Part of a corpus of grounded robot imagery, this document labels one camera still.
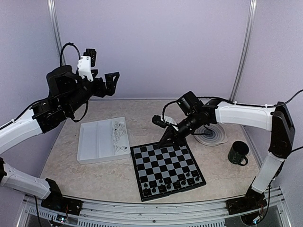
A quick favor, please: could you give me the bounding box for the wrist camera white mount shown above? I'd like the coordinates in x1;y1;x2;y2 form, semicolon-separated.
152;115;178;131
77;48;97;82

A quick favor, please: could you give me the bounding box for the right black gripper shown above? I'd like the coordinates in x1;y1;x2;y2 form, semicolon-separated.
159;112;201;148

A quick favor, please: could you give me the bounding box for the aluminium front frame rail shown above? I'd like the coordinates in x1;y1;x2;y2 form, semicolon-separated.
16;188;293;227

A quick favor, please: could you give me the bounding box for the black king piece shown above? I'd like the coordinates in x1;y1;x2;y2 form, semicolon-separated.
173;180;181;189

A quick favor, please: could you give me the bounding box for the grey spiral collapsible bowl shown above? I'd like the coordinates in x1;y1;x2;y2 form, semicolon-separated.
194;124;228;147

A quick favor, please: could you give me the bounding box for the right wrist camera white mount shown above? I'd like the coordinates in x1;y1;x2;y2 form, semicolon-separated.
152;115;178;131

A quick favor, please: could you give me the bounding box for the white plastic tray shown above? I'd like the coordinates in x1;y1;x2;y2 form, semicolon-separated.
77;117;131;165

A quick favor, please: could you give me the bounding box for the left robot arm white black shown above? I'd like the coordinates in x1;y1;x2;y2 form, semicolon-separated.
0;49;120;215

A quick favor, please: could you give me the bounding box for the right aluminium corner post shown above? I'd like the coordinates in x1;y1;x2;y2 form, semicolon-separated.
229;0;257;101

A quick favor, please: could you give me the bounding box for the left aluminium corner post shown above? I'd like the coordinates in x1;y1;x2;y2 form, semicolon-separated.
47;0;63;56

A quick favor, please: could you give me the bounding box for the pile of white chess pieces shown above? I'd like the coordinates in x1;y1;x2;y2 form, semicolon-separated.
112;121;129;155

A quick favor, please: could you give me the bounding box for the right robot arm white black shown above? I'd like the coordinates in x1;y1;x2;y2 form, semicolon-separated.
152;91;295;215

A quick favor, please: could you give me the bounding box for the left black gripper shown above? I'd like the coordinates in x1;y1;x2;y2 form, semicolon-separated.
64;70;120;114

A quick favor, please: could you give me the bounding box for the aluminium corner post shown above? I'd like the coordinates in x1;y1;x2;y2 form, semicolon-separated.
47;0;63;56
229;0;257;101

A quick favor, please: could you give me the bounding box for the black white chessboard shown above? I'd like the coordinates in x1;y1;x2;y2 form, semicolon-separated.
131;142;206;202

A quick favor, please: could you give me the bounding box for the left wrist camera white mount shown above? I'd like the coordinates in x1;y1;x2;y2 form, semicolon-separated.
77;48;97;82

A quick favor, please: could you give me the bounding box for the dark green mug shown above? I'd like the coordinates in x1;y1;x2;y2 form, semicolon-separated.
228;141;249;166

